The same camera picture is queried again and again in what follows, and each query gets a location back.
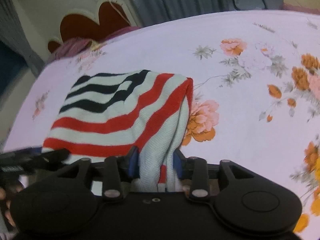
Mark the striped knit sweater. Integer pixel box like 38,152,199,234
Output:
41,69,194,193

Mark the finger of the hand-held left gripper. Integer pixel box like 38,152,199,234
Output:
24,146,70,170

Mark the floral pink bed sheet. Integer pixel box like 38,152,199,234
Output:
4,9,320,236

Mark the pink pillow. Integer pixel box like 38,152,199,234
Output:
279,2,320,14

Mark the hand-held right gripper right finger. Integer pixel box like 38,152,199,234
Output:
173,150,253,202

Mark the purple pillow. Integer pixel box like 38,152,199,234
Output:
104,26,142,43

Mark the person's left hand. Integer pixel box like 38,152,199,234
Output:
0,184,23,228

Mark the white charging cable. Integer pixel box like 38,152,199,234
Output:
82,0,131,23

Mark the red heart-shaped headboard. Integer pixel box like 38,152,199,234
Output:
47,0,141,53

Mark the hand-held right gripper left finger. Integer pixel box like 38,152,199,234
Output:
57,146,141,202

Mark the crumpled purple cloth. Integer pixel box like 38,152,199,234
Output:
53,37,106,61

